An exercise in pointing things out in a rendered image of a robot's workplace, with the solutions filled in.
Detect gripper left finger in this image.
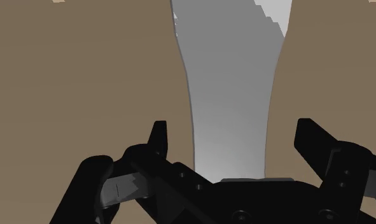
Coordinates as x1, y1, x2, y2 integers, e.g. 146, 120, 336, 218
49, 120, 216, 224

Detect grey curved flat thing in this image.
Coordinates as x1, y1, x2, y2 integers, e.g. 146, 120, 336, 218
170, 0, 293, 184

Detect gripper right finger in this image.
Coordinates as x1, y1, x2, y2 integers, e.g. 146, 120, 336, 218
293, 118, 376, 224

